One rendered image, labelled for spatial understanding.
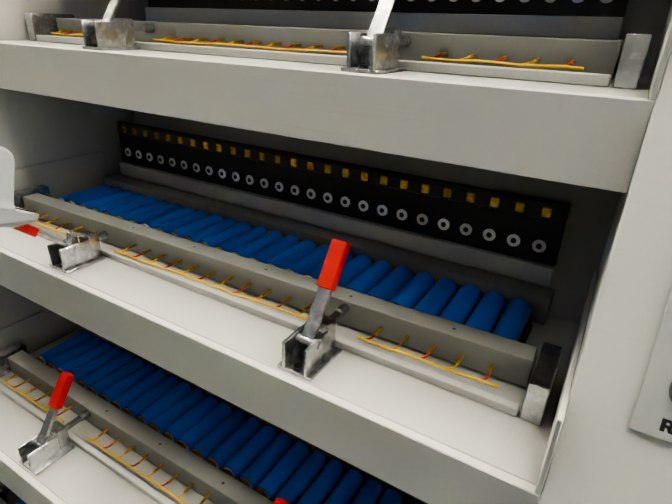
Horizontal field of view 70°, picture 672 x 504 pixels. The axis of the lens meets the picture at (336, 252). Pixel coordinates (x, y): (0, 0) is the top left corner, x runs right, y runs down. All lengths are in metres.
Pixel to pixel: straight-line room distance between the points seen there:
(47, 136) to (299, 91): 0.42
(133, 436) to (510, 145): 0.44
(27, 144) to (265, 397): 0.45
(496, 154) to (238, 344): 0.22
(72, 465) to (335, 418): 0.33
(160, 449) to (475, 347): 0.32
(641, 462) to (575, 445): 0.03
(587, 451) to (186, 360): 0.27
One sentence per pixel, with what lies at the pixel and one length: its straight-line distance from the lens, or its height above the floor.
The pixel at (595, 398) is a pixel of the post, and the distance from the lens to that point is 0.27.
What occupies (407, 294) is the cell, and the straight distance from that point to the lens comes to 0.39.
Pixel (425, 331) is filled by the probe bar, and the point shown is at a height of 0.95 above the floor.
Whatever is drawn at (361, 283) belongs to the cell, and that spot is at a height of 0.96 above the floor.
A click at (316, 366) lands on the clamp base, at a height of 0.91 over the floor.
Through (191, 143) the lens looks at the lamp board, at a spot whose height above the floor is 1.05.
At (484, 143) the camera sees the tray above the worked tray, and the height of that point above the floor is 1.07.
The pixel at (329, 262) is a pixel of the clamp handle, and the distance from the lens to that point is 0.33.
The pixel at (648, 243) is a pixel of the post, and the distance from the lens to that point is 0.27.
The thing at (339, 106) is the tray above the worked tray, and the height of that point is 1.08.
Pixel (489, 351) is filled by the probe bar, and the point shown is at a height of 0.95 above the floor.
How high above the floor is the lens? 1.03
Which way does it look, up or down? 7 degrees down
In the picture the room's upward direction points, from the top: 13 degrees clockwise
